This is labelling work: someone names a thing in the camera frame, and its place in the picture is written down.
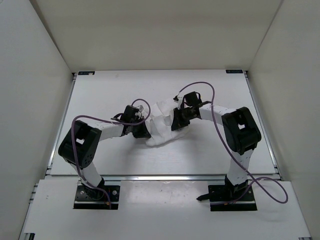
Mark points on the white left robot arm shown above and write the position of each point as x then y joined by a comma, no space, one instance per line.
80,144

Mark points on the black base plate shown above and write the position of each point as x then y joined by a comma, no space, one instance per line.
91,199
221,199

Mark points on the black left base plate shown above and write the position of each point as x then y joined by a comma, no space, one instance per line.
91,199

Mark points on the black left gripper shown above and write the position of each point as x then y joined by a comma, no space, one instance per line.
142,133

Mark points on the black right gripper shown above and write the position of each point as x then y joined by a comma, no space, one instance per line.
178,123

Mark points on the right corner label sticker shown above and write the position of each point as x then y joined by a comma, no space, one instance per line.
234,71

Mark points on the left corner label sticker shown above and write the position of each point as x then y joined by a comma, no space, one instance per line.
86,73

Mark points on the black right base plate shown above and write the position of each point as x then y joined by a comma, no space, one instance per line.
221,199

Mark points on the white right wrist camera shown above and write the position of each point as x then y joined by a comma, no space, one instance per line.
179,100

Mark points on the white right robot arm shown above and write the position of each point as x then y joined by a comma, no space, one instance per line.
241,132

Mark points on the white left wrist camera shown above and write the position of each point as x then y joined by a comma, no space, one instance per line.
140,112

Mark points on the corner label sticker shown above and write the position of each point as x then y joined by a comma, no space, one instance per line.
234,71
86,73

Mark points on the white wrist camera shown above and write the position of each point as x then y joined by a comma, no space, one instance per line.
140,112
179,100

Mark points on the white skirt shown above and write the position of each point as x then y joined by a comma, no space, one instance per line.
159,124

